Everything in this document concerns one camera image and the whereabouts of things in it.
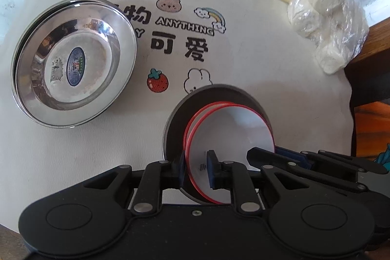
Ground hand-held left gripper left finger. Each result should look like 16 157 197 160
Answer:
82 150 186 213

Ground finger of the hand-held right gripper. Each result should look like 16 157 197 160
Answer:
246 147 371 193
274 147 388 175

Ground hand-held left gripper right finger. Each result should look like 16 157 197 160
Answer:
206 150 309 214

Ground steel bowl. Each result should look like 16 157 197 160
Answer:
163 84 275 206

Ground white bowl red rim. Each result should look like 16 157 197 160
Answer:
183 101 269 175
185 105 275 204

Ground steel plate with oval sticker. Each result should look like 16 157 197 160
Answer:
13 0 137 128

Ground plain steel plate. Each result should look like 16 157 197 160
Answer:
11 0 135 126

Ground white cartoon printed cloth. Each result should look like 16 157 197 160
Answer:
0 0 358 231

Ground brown wooden furniture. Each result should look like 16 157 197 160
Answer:
344 12 390 110

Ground clear bag of white lumps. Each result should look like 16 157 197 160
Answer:
287 0 370 75

